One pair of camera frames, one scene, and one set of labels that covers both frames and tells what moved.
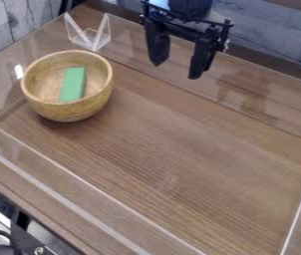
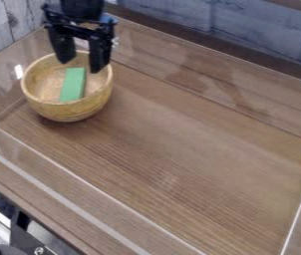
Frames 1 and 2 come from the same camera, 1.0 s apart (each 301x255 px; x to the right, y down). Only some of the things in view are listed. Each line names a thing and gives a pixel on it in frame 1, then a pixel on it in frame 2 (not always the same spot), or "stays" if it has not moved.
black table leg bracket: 24,242 stays
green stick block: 74,84 stays
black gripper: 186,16 to 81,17
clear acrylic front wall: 40,211 stays
